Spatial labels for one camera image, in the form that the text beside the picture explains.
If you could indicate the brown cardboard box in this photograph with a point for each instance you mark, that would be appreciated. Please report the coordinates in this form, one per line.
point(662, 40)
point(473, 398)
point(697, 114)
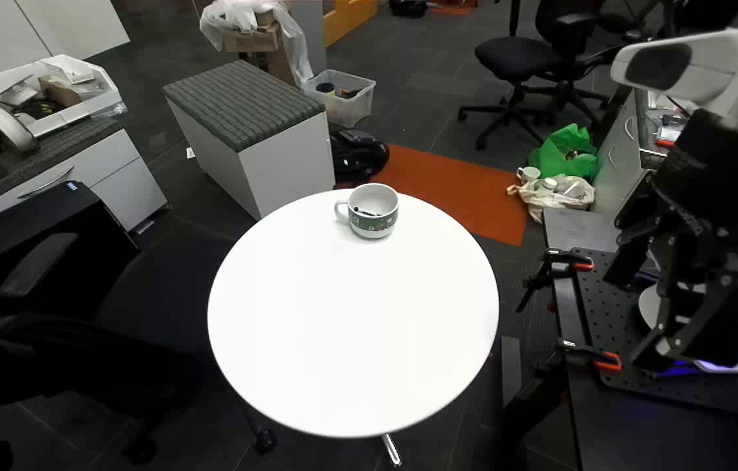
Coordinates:
point(272, 57)

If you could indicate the green plastic bag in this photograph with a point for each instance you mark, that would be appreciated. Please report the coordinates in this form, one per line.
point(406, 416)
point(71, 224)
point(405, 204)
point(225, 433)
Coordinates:
point(567, 152)

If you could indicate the black orange bar clamp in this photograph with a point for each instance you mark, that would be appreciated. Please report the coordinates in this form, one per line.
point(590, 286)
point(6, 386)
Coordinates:
point(607, 358)
point(579, 262)

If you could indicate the white green ceramic mug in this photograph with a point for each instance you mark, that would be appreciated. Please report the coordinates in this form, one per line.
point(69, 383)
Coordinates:
point(375, 229)

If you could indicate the white office printer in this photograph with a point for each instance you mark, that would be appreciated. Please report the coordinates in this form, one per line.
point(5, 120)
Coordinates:
point(116, 166)

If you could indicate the black swivel office chair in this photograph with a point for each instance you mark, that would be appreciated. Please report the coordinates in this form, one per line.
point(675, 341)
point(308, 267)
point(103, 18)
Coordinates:
point(514, 56)

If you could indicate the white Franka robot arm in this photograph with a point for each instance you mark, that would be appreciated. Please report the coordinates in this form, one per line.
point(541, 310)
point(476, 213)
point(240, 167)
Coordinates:
point(711, 47)

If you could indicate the white bag with items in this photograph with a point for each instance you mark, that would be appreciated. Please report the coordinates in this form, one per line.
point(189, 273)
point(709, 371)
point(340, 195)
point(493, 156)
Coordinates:
point(553, 196)

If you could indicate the black breadboard robot table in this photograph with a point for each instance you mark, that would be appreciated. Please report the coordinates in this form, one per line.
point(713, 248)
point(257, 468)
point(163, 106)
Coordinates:
point(613, 419)

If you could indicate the white cabinet gray cushion top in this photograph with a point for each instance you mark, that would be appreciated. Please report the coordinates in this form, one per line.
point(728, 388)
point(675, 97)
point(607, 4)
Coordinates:
point(248, 146)

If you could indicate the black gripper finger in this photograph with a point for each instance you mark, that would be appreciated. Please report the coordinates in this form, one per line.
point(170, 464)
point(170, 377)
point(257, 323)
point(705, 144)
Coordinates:
point(667, 277)
point(630, 260)

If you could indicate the black backpack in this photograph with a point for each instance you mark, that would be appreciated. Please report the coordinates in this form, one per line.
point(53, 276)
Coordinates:
point(357, 157)

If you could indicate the white tray with papers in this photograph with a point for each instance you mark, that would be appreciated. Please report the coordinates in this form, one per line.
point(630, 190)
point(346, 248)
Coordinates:
point(56, 93)

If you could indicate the clear plastic storage bin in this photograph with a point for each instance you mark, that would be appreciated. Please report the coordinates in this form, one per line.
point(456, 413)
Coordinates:
point(344, 106)

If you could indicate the round white table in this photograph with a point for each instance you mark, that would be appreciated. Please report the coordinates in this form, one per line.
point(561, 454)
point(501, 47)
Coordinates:
point(344, 331)

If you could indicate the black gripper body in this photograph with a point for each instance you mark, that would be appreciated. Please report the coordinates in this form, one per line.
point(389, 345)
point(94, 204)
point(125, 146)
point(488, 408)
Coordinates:
point(671, 224)

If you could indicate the large black office chair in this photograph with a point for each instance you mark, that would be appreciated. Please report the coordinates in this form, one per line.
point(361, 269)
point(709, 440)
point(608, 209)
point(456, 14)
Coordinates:
point(150, 297)

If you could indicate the white plastic bag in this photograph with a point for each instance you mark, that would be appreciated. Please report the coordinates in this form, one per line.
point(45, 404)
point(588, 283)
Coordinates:
point(230, 17)

